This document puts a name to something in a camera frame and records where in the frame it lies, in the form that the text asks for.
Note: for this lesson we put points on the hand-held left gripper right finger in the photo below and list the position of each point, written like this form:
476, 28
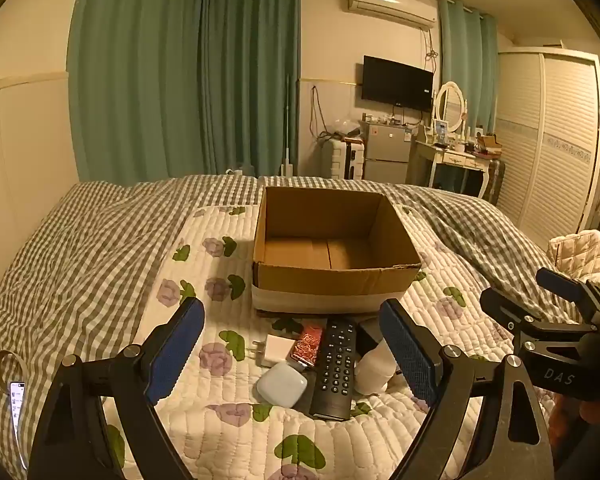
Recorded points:
410, 355

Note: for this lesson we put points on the small photo frame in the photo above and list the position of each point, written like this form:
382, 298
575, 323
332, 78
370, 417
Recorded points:
441, 131

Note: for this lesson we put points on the white kettle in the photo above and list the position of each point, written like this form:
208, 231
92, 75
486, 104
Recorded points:
234, 172

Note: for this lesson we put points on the green corner curtain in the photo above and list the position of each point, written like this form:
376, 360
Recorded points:
250, 75

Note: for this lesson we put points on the smartphone with lit screen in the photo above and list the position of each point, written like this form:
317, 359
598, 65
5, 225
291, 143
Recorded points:
18, 420

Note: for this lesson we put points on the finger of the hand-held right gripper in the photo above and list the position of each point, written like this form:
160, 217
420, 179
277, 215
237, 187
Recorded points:
515, 307
562, 284

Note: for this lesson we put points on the white mop pole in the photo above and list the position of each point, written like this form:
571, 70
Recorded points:
286, 135

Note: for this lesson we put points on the brown cardboard box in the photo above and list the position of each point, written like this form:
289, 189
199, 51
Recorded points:
330, 280

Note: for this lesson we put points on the wide green curtain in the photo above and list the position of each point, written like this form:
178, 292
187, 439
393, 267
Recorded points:
130, 75

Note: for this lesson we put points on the brown suitcase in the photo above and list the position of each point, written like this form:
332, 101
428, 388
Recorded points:
494, 182

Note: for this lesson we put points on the narrow green curtain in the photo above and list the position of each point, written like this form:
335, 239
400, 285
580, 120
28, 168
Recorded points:
467, 70

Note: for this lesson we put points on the pale blue earbuds case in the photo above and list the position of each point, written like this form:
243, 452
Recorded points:
281, 385

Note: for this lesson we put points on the black wall television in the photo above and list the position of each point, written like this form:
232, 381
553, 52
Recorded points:
397, 82

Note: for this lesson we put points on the white louvred wardrobe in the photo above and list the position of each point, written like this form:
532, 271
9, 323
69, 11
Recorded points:
555, 140

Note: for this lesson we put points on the white plastic bottle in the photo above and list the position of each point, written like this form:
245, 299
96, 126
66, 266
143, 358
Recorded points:
372, 372

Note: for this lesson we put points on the white suitcase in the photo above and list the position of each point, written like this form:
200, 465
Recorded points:
340, 160

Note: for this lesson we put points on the white dressing table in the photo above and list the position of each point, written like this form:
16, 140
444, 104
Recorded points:
450, 157

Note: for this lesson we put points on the white charger adapter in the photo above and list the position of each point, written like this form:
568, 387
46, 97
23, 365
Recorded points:
276, 351

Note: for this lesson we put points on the red patterned case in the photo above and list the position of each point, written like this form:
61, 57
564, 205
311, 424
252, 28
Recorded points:
307, 346

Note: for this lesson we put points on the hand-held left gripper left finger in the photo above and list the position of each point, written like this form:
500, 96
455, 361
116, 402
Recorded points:
177, 355

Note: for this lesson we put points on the silver small fridge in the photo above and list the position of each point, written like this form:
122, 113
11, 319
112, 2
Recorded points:
387, 152

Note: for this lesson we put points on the cream quilted jacket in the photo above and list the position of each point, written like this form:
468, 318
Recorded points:
585, 255

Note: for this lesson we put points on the white air conditioner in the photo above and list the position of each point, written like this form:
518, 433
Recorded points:
390, 5

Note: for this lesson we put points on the white oval vanity mirror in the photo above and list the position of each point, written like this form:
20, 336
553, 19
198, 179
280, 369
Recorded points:
451, 105

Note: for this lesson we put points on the white floral quilted mat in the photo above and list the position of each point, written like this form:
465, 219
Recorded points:
220, 440

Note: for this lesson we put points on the black remote control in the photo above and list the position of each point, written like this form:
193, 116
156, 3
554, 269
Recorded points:
336, 370

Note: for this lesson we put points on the brown wooden desk box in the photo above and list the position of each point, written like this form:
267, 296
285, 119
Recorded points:
490, 144

